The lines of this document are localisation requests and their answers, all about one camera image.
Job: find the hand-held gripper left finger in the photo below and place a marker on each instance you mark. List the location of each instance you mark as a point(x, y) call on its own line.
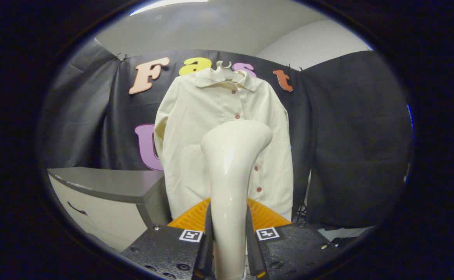
point(207, 256)

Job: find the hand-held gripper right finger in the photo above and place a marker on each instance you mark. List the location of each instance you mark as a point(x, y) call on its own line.
point(253, 256)

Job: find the white garment steamer head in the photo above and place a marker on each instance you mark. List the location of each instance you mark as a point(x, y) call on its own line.
point(230, 175)

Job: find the cream button shirt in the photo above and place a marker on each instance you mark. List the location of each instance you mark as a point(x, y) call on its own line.
point(195, 136)

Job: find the white clothes hanger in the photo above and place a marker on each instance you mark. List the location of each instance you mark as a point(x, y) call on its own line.
point(223, 66)

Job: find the thin grey metal pole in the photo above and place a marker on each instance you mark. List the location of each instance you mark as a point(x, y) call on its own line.
point(309, 186)

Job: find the black box with white sheet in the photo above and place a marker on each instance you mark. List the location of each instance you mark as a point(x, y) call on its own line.
point(339, 233)

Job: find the grey drawer cabinet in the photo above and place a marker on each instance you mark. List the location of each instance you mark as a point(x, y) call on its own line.
point(106, 182)

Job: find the black backdrop cloth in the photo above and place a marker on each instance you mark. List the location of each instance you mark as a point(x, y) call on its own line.
point(347, 136)

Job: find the ceiling light panel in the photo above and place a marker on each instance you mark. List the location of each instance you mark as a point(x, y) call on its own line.
point(164, 3)

